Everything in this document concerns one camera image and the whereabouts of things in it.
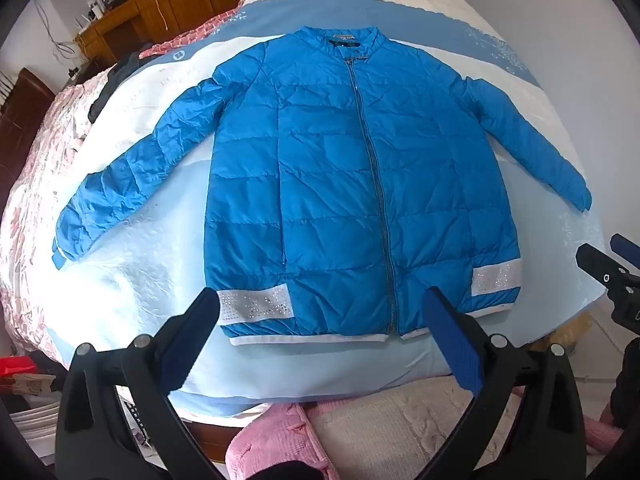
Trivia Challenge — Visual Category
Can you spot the dark wooden headboard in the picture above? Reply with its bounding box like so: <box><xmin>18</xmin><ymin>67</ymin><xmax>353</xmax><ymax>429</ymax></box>
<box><xmin>0</xmin><ymin>67</ymin><xmax>56</xmax><ymax>196</ymax></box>

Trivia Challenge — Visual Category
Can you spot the white wall cable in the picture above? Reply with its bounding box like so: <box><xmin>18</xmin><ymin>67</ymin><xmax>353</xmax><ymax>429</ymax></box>
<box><xmin>35</xmin><ymin>0</ymin><xmax>81</xmax><ymax>56</ymax></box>

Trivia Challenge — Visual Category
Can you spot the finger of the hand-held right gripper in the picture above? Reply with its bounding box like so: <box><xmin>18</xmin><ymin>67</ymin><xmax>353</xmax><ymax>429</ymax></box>
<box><xmin>576</xmin><ymin>244</ymin><xmax>640</xmax><ymax>328</ymax></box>
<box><xmin>611</xmin><ymin>233</ymin><xmax>640</xmax><ymax>273</ymax></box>

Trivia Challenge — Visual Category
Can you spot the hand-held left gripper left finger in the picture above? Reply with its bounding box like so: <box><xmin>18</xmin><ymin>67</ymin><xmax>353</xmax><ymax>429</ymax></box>
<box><xmin>55</xmin><ymin>287</ymin><xmax>231</xmax><ymax>480</ymax></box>

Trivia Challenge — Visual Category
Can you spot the wooden desk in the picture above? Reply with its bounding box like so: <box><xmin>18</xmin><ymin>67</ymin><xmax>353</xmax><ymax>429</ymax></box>
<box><xmin>75</xmin><ymin>0</ymin><xmax>181</xmax><ymax>68</ymax></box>

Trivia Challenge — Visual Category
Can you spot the pink floral quilt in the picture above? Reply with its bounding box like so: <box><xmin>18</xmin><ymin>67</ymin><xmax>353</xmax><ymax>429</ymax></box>
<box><xmin>0</xmin><ymin>7</ymin><xmax>251</xmax><ymax>361</ymax></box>

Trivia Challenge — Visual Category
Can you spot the cream knit cloth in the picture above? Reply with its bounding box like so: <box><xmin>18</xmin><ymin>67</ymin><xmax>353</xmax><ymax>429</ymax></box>
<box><xmin>305</xmin><ymin>377</ymin><xmax>626</xmax><ymax>480</ymax></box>

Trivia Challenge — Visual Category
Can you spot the striped curtain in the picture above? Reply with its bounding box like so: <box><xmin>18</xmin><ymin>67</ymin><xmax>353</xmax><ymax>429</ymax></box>
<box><xmin>0</xmin><ymin>71</ymin><xmax>20</xmax><ymax>107</ymax></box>

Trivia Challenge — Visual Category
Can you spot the pink knit cloth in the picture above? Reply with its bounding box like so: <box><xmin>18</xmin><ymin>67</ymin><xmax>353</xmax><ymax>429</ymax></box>
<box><xmin>225</xmin><ymin>402</ymin><xmax>341</xmax><ymax>480</ymax></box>

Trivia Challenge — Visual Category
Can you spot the blue puffer jacket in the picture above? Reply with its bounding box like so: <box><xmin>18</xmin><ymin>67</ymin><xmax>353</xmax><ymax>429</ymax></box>
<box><xmin>52</xmin><ymin>25</ymin><xmax>593</xmax><ymax>348</ymax></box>

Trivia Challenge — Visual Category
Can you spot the blue and white blanket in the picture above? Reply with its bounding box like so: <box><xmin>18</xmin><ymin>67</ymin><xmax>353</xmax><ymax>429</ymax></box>
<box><xmin>50</xmin><ymin>0</ymin><xmax>608</xmax><ymax>421</ymax></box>

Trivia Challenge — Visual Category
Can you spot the red box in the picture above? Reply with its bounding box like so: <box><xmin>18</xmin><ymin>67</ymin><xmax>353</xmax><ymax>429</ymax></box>
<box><xmin>0</xmin><ymin>355</ymin><xmax>36</xmax><ymax>391</ymax></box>

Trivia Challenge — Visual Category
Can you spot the dark cloth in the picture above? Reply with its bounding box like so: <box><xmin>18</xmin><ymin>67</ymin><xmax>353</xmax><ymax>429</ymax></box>
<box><xmin>87</xmin><ymin>52</ymin><xmax>151</xmax><ymax>123</ymax></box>

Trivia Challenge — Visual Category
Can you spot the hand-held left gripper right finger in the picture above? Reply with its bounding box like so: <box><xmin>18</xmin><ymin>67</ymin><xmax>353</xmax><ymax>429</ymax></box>
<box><xmin>422</xmin><ymin>286</ymin><xmax>588</xmax><ymax>480</ymax></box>

